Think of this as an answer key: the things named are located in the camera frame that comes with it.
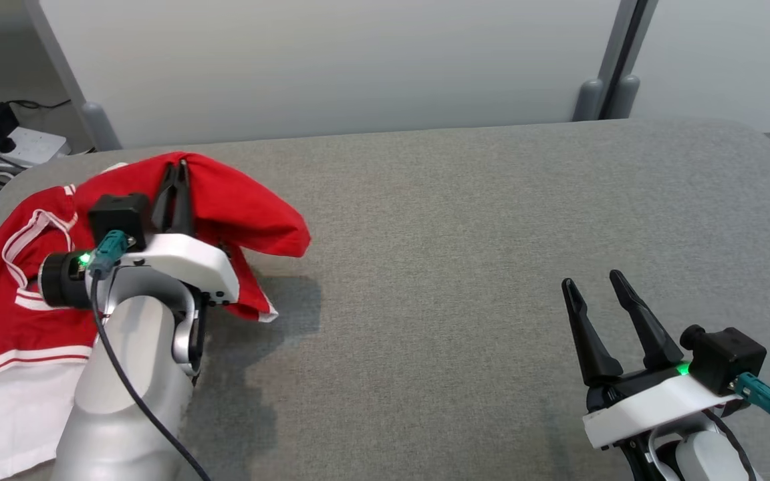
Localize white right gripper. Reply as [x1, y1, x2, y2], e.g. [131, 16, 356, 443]
[561, 270, 743, 450]

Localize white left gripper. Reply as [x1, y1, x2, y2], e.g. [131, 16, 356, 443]
[39, 159, 240, 309]

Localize red shorts with white stripe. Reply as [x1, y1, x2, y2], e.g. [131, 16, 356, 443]
[78, 152, 311, 323]

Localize grey partition foot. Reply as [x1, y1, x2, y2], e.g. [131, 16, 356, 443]
[606, 75, 641, 121]
[572, 79, 605, 122]
[81, 102, 122, 152]

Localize white power strip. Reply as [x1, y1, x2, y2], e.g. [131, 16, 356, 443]
[0, 124, 68, 168]

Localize black power adapter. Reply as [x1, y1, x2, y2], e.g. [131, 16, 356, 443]
[0, 102, 21, 153]

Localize white partition panel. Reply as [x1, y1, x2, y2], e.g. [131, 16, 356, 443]
[616, 0, 770, 138]
[24, 0, 626, 151]

